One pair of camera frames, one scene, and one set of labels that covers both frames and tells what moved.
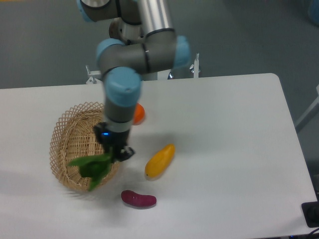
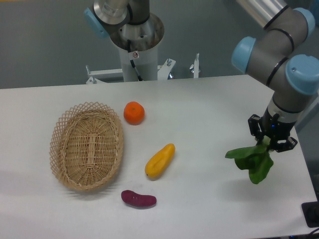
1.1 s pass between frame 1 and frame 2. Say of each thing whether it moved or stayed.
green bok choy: moved
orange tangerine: stayed
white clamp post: stayed
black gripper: moved
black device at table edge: stayed
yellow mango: stayed
